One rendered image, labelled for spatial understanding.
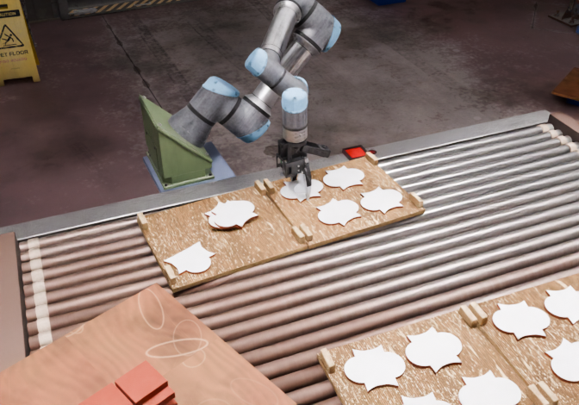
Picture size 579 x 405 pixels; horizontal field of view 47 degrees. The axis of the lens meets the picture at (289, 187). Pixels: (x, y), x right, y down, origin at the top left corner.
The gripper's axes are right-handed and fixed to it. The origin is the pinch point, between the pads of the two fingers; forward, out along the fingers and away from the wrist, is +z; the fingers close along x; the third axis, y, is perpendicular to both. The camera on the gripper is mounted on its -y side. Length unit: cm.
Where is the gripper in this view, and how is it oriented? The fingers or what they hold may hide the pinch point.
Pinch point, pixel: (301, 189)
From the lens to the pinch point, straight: 214.2
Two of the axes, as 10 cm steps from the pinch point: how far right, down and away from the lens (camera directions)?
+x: 4.3, 5.2, -7.4
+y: -9.0, 2.6, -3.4
